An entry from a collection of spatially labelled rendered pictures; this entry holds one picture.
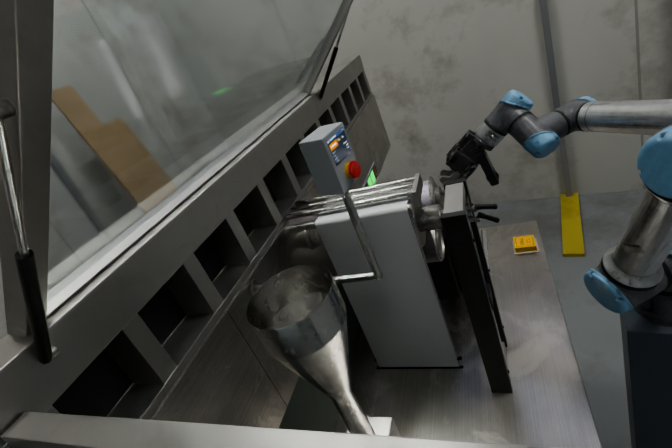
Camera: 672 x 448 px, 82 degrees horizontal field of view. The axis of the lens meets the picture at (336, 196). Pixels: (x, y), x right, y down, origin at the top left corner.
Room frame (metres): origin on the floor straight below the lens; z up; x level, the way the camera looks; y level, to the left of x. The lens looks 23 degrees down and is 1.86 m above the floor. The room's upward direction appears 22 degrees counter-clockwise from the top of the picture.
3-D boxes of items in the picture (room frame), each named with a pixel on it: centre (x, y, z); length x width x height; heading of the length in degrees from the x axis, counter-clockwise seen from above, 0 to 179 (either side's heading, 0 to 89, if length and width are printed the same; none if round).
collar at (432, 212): (0.86, -0.20, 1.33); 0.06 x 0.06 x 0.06; 64
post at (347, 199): (0.62, -0.02, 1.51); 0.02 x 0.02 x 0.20
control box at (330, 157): (0.61, -0.02, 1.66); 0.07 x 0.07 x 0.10; 51
